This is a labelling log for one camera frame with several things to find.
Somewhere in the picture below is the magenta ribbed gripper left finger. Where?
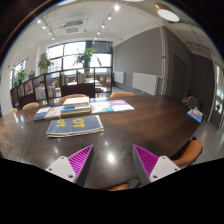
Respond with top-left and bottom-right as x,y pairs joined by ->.
47,145 -> 94,187

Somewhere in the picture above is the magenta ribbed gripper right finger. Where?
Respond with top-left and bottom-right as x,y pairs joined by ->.
133,145 -> 180,186

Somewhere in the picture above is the orange chair near bottom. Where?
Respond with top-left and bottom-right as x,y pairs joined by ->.
106,181 -> 140,191

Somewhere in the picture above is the orange chair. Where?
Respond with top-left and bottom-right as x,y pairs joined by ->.
171,138 -> 203,168
22,102 -> 39,110
110,92 -> 135,97
58,94 -> 87,103
106,181 -> 140,191
9,108 -> 18,113

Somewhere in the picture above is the dark blue yellow-lettered magazine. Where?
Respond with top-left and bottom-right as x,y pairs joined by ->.
46,115 -> 104,137

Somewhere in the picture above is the white small book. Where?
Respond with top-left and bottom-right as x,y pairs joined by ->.
45,106 -> 61,119

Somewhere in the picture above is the colourful illustrated magazine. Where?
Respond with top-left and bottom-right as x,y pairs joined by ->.
91,101 -> 113,114

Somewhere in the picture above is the blue small book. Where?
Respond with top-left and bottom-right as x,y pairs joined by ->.
33,107 -> 50,120

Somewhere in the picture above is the purple white magazine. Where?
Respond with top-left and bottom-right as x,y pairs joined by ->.
110,100 -> 134,112

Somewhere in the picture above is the orange chair far middle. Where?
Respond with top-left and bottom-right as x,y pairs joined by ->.
58,94 -> 87,103

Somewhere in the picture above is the blue red item on edge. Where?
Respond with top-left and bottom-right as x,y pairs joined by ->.
187,108 -> 203,123

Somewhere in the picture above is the orange chair far left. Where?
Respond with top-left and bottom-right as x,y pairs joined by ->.
22,102 -> 39,110

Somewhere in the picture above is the orange chair far right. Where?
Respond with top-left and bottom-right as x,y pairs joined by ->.
110,92 -> 135,97

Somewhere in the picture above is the orange chair leftmost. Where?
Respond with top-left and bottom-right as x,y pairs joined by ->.
9,108 -> 18,113

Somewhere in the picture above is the dark open bookshelf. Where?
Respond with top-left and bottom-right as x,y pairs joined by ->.
10,67 -> 112,109

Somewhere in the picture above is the white far radiator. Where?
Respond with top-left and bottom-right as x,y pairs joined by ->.
114,71 -> 125,84

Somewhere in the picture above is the potted plant by window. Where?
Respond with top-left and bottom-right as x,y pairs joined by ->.
14,70 -> 27,85

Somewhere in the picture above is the left potted plant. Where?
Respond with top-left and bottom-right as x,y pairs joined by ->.
37,57 -> 53,74

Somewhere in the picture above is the large potted plant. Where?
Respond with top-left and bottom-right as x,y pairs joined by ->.
74,48 -> 96,68

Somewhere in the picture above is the ceiling air conditioner unit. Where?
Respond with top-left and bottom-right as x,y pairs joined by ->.
63,20 -> 83,35

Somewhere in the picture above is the round white ceiling lamp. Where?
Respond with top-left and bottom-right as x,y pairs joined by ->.
157,9 -> 180,22

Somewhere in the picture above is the white wall radiator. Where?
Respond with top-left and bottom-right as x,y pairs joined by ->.
132,73 -> 158,95

